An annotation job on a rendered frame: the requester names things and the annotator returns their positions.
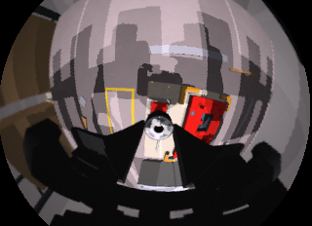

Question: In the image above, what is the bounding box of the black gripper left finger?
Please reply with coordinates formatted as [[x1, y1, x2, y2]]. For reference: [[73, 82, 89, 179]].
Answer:
[[70, 121, 144, 183]]

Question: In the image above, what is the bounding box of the black rubber tyre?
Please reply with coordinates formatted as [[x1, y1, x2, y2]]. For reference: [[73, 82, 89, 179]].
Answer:
[[144, 110, 175, 140]]

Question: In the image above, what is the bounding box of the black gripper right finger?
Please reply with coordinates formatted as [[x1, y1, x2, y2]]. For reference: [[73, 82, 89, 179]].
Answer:
[[173, 124, 245, 188]]

